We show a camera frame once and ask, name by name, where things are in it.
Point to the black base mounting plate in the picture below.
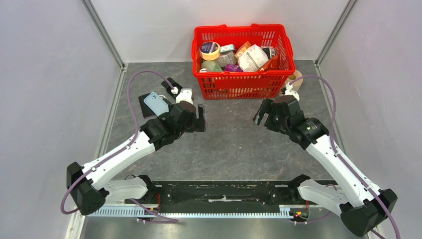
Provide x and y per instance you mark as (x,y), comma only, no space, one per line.
(221,196)

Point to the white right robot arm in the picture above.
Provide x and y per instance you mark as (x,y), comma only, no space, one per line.
(360,203)

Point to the grey wrapped packet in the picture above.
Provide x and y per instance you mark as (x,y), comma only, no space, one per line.
(226,58)

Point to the green pale bottle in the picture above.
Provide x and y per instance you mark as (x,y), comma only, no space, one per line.
(212,66)

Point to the teal small box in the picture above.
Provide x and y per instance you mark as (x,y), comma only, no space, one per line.
(227,48)

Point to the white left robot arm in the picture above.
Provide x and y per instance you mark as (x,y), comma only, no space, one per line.
(90,186)

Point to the masking tape roll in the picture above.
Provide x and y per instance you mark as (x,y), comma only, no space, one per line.
(209,51)

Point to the red plastic shopping basket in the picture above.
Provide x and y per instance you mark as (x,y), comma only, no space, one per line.
(264,83)

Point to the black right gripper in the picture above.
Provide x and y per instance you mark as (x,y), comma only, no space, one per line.
(268,106)

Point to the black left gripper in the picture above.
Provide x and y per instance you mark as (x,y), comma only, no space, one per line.
(198,124)

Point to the dark round jar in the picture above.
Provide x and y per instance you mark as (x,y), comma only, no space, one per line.
(270,51)

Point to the orange small box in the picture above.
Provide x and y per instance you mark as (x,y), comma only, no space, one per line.
(242,49)

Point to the black smartphone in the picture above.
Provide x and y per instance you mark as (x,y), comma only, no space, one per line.
(146,111)

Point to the light blue phone case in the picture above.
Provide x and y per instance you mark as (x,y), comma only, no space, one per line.
(157,105)

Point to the white crumpled paper bag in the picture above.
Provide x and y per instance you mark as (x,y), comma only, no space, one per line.
(252,59)

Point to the beige paper roll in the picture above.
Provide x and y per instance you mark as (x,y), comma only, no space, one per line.
(291,86)

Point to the purple small package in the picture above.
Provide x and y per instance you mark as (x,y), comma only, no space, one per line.
(233,68)

